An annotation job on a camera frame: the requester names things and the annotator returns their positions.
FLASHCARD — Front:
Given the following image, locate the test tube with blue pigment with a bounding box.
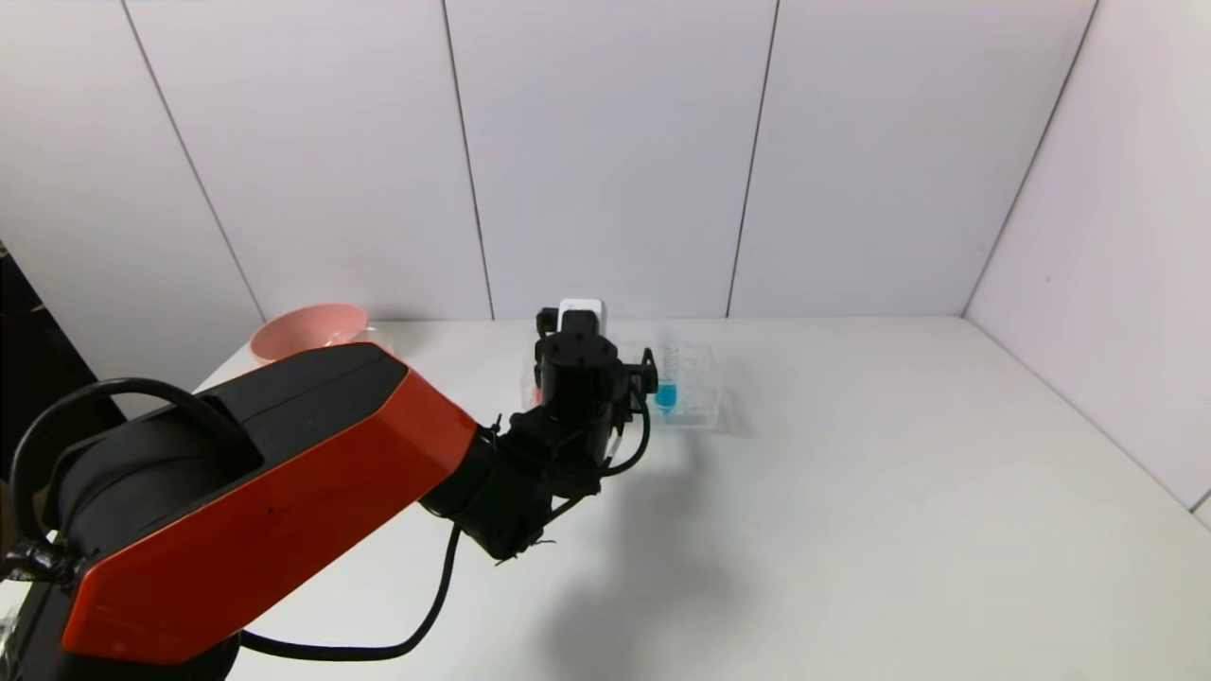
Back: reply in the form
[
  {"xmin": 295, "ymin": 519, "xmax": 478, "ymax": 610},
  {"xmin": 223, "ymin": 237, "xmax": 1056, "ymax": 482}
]
[{"xmin": 655, "ymin": 329, "xmax": 684, "ymax": 415}]

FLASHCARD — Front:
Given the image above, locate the clear acrylic test tube rack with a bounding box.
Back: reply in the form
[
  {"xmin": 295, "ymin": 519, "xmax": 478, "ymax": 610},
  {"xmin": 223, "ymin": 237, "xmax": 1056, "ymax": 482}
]
[{"xmin": 520, "ymin": 339, "xmax": 727, "ymax": 433}]

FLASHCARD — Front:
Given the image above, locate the pink plastic bowl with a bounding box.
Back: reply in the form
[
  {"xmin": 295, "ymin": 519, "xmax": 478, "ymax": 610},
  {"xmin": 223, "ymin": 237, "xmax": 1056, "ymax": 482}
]
[{"xmin": 250, "ymin": 303, "xmax": 371, "ymax": 366}]

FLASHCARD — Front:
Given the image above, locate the dark cabinet beside table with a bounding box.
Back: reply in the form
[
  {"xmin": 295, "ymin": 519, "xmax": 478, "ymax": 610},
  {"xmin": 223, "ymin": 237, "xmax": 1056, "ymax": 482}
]
[{"xmin": 0, "ymin": 238, "xmax": 126, "ymax": 479}]

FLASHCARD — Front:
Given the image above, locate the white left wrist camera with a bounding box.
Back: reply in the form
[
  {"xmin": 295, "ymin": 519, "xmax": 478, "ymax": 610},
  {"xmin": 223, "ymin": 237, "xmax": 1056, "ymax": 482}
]
[{"xmin": 558, "ymin": 299, "xmax": 606, "ymax": 334}]

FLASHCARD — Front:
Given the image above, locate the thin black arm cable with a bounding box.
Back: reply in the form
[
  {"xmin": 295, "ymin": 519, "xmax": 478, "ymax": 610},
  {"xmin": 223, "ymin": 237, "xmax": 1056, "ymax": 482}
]
[{"xmin": 239, "ymin": 374, "xmax": 656, "ymax": 663}]

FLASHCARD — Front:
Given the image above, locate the thick black hose loop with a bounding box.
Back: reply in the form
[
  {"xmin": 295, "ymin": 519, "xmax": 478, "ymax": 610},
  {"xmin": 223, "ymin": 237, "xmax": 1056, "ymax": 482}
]
[{"xmin": 8, "ymin": 377, "xmax": 228, "ymax": 578}]

